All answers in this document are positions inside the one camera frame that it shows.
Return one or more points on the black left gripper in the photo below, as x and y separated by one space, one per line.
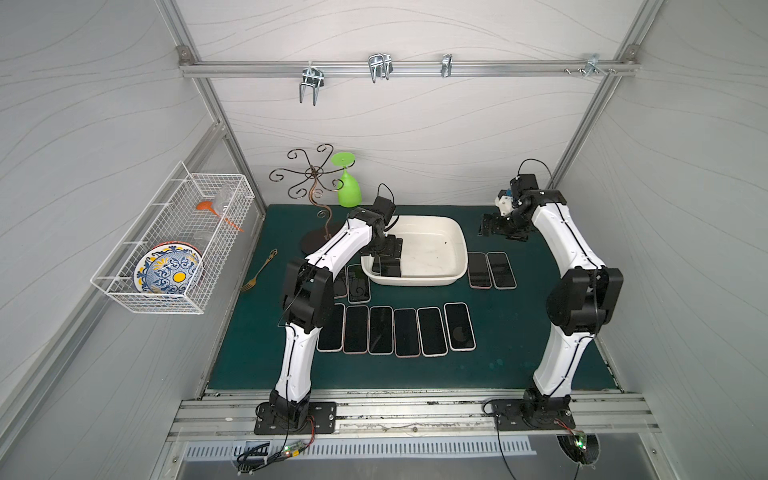
388 255

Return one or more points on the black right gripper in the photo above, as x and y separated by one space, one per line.
501 224

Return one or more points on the clear case phone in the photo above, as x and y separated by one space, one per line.
386 266

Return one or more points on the pale green case phone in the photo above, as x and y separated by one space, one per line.
359 290

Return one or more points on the grey case phone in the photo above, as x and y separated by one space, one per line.
502 274

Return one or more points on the white plastic storage box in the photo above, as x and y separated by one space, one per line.
434 253

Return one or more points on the mint green case phone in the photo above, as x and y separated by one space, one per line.
381 330

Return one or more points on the rose case phone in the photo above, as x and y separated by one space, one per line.
356 330

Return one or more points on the light pink case phone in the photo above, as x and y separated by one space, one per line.
331 337

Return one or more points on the cream case phone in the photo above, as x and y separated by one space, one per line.
431 331

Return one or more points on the dark pink case phone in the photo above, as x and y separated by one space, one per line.
459 327

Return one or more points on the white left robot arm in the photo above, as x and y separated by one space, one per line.
308 299

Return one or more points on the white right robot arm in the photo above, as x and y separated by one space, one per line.
584 299

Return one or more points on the green plastic wine glass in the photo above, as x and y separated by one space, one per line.
348 190

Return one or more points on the black metal cup stand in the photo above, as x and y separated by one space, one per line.
315 180

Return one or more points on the green table mat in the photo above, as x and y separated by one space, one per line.
511 326

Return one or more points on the brass spoon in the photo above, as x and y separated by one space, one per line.
248 285

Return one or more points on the orange plastic funnel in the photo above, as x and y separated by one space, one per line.
208 206

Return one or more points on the middle metal hook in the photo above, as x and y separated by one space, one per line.
380 66

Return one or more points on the metal hook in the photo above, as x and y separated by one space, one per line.
380 66
312 80

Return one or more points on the left metal hook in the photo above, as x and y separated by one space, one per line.
312 80

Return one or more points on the blue yellow patterned plate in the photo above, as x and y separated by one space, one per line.
170 268

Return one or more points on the white vent strip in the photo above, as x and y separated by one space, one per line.
368 448

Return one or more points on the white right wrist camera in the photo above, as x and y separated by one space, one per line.
505 203

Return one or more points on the small metal bracket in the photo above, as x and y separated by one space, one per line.
446 65

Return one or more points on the right metal bracket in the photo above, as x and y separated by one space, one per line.
592 67

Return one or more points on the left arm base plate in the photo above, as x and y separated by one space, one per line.
278 419

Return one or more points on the aluminium top rail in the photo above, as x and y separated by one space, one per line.
402 69

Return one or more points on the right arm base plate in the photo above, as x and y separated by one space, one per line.
516 415

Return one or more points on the white wire wall basket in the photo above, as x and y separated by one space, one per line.
171 216

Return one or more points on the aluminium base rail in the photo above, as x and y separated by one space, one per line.
406 413

